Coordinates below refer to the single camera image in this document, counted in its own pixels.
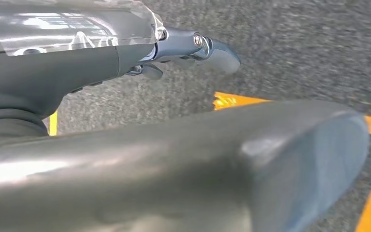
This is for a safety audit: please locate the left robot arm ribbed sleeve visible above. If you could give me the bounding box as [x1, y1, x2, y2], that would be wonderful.
[0, 108, 49, 154]

